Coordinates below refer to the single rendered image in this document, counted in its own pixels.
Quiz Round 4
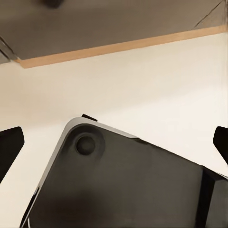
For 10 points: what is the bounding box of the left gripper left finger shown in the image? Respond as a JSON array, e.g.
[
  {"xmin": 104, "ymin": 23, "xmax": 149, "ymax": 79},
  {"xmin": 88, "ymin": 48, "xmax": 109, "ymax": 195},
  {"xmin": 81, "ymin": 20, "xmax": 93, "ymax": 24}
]
[{"xmin": 0, "ymin": 126, "xmax": 25, "ymax": 183}]

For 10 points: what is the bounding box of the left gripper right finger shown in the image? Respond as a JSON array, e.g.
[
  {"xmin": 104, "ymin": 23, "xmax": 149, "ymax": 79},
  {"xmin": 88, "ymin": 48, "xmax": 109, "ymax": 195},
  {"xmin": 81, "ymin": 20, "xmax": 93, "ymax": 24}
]
[{"xmin": 213, "ymin": 126, "xmax": 228, "ymax": 164}]

